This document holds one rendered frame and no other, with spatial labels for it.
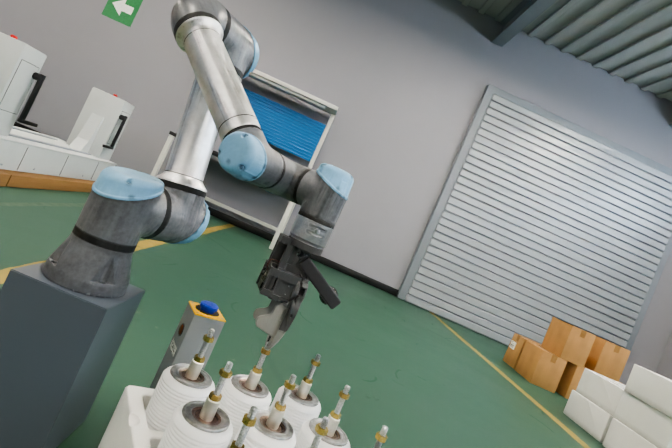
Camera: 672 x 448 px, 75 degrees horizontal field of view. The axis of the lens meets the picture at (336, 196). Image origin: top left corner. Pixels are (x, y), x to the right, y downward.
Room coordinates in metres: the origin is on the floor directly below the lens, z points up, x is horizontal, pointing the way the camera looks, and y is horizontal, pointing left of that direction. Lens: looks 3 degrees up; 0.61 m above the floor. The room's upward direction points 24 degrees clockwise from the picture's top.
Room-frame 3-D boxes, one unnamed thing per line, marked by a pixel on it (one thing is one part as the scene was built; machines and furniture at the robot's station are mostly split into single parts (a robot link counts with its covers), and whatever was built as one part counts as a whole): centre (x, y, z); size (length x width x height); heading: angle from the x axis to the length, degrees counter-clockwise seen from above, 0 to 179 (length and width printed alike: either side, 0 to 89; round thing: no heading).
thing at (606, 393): (2.96, -2.34, 0.27); 0.39 x 0.39 x 0.18; 5
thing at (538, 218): (5.81, -2.86, 1.55); 3.20 x 0.12 x 3.10; 92
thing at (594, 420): (2.97, -2.32, 0.09); 0.39 x 0.39 x 0.18; 3
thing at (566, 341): (3.93, -2.44, 0.45); 0.30 x 0.24 x 0.30; 4
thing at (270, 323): (0.82, 0.01, 0.38); 0.06 x 0.03 x 0.09; 106
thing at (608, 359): (3.97, -2.80, 0.45); 0.30 x 0.24 x 0.30; 0
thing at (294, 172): (0.87, 0.11, 0.64); 0.11 x 0.11 x 0.08; 65
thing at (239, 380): (0.84, 0.00, 0.25); 0.08 x 0.08 x 0.01
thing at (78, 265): (0.86, 0.38, 0.35); 0.15 x 0.15 x 0.10
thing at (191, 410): (0.68, 0.04, 0.25); 0.08 x 0.08 x 0.01
